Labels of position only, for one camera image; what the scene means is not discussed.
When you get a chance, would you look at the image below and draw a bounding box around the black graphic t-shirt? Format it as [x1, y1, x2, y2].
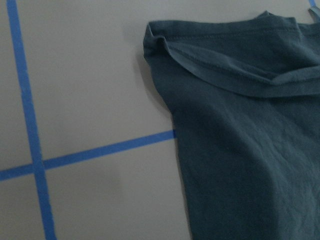
[143, 12, 320, 240]

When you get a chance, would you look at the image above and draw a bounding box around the crossing blue tape strip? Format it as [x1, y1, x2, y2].
[0, 130, 176, 181]

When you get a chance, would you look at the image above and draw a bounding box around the long blue tape strip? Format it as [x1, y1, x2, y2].
[6, 0, 57, 240]

